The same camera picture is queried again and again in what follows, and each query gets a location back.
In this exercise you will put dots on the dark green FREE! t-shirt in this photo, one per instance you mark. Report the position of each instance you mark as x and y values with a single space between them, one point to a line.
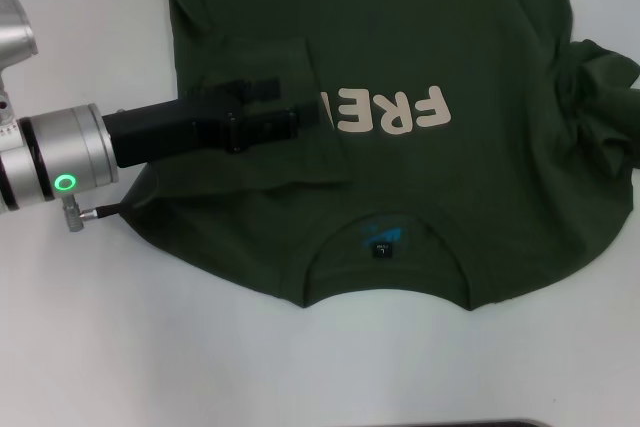
400 47

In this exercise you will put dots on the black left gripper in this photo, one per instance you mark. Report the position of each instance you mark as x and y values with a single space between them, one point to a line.
170 129

